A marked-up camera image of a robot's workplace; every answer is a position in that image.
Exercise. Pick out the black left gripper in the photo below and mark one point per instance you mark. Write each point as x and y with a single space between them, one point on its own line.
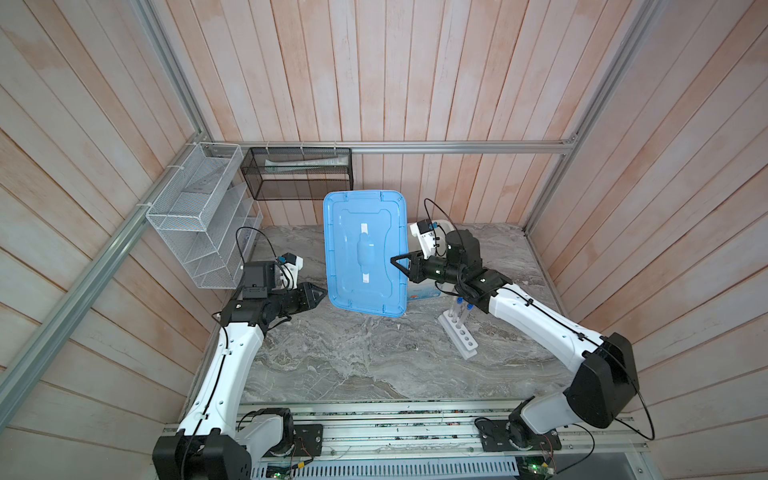
308 296

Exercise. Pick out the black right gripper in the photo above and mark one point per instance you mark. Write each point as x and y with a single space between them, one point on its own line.
417 262

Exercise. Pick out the blue plastic bin lid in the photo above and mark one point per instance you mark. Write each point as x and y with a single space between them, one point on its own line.
363 231

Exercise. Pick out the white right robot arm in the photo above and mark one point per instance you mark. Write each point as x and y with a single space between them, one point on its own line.
605 375

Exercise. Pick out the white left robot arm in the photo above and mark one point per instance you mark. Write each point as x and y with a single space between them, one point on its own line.
210 443

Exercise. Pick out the white plastic storage bin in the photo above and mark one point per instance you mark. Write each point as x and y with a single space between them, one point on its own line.
427 289

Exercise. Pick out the white test tube rack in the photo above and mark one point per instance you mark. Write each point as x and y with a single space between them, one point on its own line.
458 333

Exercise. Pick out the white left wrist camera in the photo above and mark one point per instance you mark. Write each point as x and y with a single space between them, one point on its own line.
291 263

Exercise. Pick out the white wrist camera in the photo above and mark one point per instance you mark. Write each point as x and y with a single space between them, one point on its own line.
428 237
291 263

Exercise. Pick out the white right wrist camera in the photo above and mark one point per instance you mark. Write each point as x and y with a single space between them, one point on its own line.
428 237

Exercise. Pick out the black wire mesh basket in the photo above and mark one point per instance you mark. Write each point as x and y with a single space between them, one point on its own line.
297 173

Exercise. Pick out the white wire mesh shelf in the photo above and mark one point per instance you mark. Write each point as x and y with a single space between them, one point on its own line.
204 215

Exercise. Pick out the aluminium frame rail back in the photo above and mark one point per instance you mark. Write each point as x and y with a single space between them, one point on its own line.
559 147

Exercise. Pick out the aluminium frame rail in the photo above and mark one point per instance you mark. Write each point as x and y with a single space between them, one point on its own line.
39 352
559 147

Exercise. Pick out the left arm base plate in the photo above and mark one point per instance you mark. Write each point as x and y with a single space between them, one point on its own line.
307 441

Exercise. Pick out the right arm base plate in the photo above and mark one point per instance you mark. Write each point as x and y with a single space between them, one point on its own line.
497 436

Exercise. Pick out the aluminium frame rail left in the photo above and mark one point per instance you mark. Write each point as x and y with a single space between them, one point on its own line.
39 352

